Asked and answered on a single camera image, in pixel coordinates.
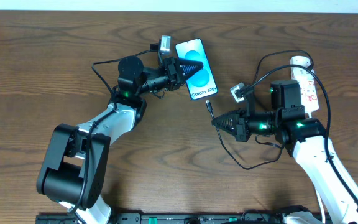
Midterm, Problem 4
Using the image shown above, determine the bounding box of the black left camera cable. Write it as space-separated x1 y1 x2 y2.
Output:
65 43 163 224

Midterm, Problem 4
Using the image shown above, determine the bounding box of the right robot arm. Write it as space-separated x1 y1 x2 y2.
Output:
211 80 358 223

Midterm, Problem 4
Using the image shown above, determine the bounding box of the black USB charging cable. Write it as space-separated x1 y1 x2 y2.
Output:
205 49 314 170

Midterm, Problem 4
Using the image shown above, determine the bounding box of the white USB wall charger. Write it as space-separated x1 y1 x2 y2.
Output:
290 55 313 70

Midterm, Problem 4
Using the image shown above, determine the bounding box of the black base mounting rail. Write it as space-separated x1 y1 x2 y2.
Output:
35 212 323 224

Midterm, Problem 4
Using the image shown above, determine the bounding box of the blue Galaxy smartphone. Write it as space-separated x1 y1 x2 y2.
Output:
175 39 218 100

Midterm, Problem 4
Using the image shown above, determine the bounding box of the black camera cable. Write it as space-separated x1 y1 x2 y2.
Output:
65 43 163 224
244 64 358 224

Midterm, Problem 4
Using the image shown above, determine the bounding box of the black right camera cable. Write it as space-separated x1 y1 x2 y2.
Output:
244 64 358 224

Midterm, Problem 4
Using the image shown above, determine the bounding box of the white power strip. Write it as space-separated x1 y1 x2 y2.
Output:
291 67 319 114

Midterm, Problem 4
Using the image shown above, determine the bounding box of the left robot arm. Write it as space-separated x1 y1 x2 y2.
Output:
36 55 203 223

